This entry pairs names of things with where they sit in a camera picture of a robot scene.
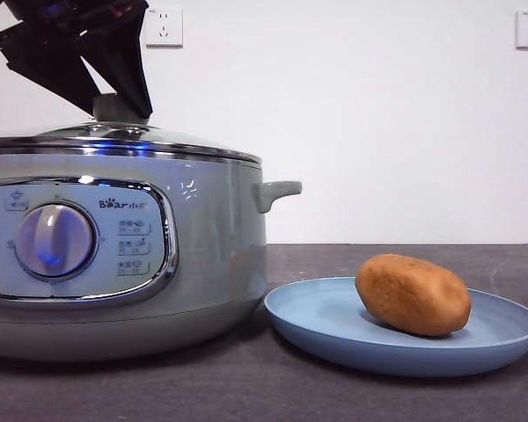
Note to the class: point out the brown potato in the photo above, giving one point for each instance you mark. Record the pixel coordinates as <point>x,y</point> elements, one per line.
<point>413,294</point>

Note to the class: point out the grey-green electric steamer pot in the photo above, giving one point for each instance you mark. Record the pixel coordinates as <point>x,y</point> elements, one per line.
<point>211,246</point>

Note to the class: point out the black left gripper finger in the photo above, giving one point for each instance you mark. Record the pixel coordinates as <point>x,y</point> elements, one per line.
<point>129,61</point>
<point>44,57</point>

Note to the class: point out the light blue round plate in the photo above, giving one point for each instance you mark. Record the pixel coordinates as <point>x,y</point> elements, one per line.
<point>317,321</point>

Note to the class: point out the glass lid with grey knob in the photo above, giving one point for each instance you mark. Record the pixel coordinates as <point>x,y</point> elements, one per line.
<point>114,134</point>

